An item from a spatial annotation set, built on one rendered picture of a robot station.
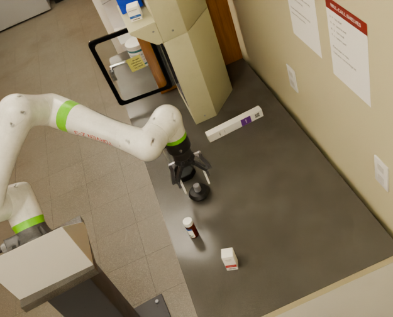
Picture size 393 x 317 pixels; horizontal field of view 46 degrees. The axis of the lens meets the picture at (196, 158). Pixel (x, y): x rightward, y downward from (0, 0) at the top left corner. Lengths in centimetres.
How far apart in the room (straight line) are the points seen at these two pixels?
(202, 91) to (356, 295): 109
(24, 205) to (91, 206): 168
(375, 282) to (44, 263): 120
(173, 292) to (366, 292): 140
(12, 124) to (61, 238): 45
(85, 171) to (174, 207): 203
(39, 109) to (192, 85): 75
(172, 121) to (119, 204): 193
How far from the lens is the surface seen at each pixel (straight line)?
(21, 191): 193
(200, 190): 189
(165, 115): 160
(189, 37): 203
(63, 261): 189
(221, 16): 246
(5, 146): 170
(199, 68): 210
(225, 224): 180
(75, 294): 210
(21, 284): 196
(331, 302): 170
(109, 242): 327
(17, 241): 196
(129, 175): 363
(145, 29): 196
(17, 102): 165
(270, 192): 185
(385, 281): 177
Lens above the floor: 234
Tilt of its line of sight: 42 degrees down
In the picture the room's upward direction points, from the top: 23 degrees counter-clockwise
